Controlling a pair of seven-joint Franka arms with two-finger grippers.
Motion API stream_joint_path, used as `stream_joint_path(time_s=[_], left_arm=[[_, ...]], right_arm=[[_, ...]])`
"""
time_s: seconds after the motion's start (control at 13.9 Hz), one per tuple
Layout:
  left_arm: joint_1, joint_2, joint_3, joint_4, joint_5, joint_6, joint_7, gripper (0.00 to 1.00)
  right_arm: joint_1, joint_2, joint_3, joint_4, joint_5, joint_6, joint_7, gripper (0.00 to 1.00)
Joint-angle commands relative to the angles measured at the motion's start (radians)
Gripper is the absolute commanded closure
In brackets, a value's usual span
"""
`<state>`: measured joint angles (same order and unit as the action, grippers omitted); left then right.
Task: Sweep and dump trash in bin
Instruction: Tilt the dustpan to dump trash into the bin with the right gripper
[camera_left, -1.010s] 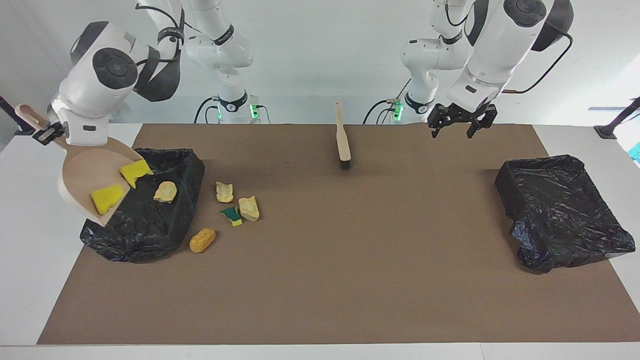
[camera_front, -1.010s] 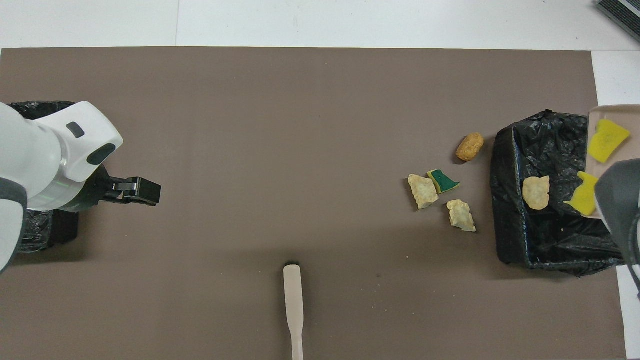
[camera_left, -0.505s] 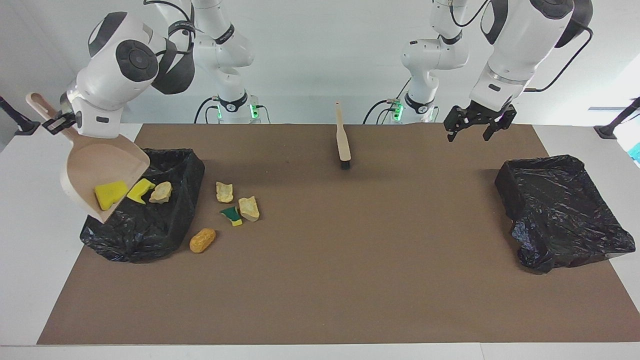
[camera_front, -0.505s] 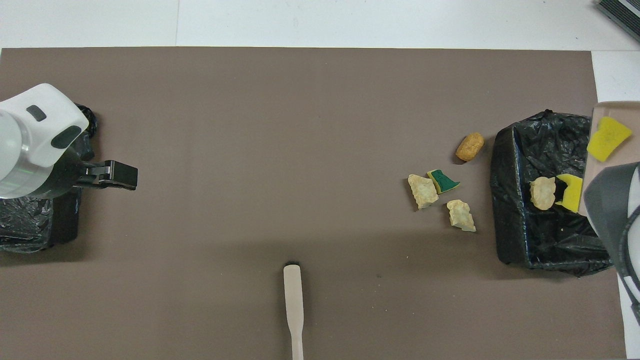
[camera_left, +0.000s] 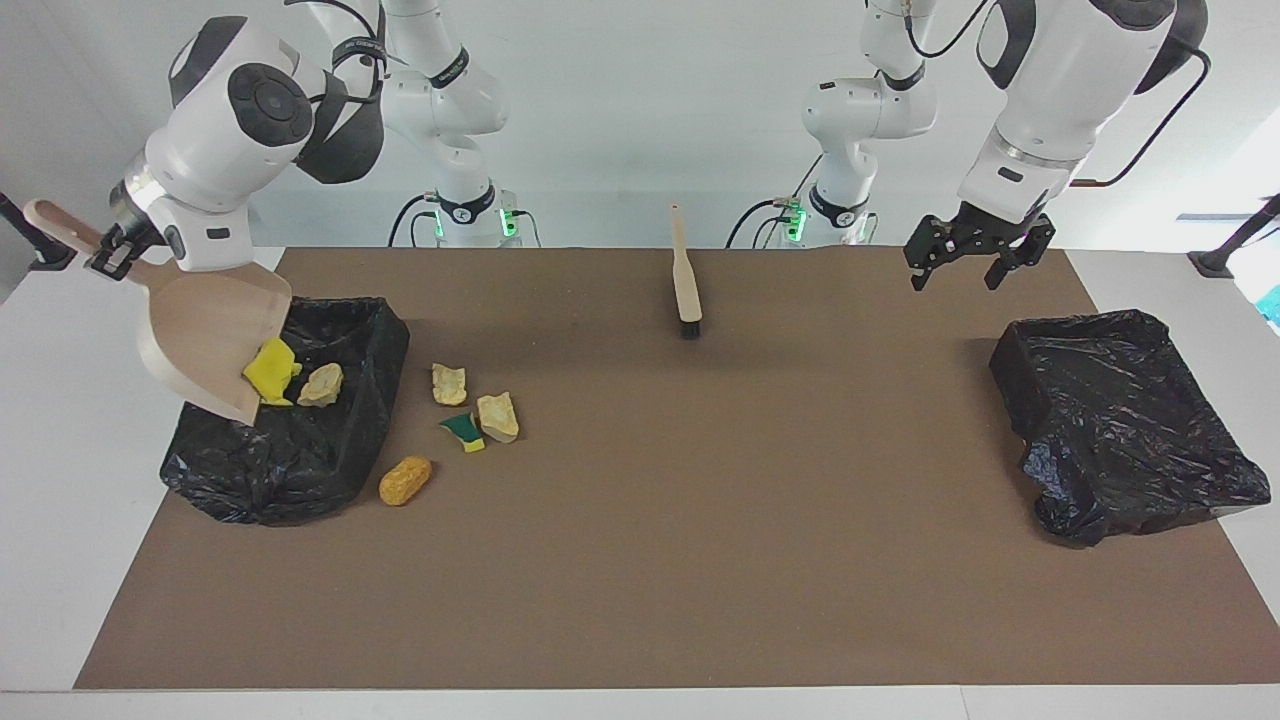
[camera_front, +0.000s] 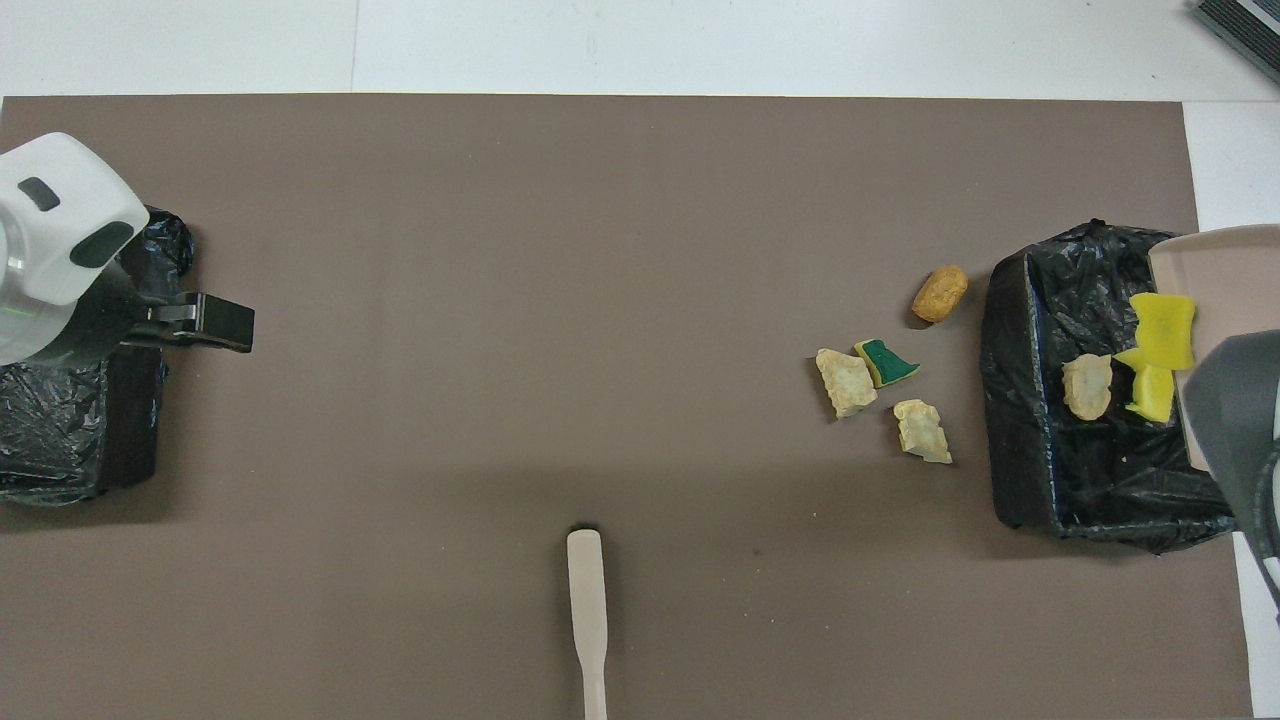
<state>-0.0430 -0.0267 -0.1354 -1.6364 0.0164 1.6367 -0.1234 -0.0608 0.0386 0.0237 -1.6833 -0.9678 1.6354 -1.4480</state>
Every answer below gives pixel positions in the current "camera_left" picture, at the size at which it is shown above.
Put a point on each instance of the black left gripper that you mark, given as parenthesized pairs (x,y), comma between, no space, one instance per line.
(990,230)

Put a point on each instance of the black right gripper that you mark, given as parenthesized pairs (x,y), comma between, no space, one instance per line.
(145,238)

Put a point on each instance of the beige plastic dustpan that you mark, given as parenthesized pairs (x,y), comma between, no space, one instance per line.
(200,340)

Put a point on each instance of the beige sponge piece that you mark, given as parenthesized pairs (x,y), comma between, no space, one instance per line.
(321,385)
(449,385)
(498,415)

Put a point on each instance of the beige hand brush black bristles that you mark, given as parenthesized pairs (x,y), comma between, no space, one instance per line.
(687,285)

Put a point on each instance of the orange sponge piece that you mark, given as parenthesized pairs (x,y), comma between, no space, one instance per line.
(404,481)

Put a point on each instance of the green and yellow sponge piece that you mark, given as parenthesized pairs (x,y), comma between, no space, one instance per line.
(463,430)

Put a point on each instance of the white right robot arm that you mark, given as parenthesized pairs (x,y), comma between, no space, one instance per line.
(230,130)

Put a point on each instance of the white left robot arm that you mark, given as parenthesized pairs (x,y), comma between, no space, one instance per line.
(1060,70)

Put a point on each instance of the bin with black bag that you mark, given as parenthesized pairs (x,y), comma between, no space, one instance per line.
(1120,420)
(300,450)

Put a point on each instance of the teal object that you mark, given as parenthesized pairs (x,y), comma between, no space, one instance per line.
(1272,305)

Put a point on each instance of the brown table mat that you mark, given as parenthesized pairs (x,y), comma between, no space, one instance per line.
(600,640)

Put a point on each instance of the black camera stand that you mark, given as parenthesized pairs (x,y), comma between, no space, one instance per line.
(1225,255)
(50,255)

